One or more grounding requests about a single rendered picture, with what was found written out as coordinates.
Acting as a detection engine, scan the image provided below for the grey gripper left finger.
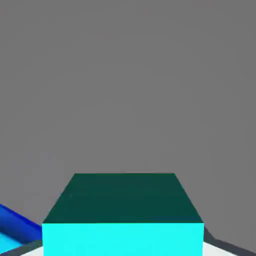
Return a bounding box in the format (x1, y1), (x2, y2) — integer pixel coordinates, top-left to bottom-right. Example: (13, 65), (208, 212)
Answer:
(0, 239), (44, 256)

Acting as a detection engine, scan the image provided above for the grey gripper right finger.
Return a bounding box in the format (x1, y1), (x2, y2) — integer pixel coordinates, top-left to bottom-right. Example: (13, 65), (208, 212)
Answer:
(202, 226), (256, 256)

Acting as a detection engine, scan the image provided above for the small cyan cube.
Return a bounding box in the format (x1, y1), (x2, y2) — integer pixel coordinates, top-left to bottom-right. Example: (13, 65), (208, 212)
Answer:
(41, 172), (205, 256)

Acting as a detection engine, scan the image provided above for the small blue cube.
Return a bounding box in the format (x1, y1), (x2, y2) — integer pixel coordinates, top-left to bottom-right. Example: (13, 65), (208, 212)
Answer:
(0, 203), (43, 254)

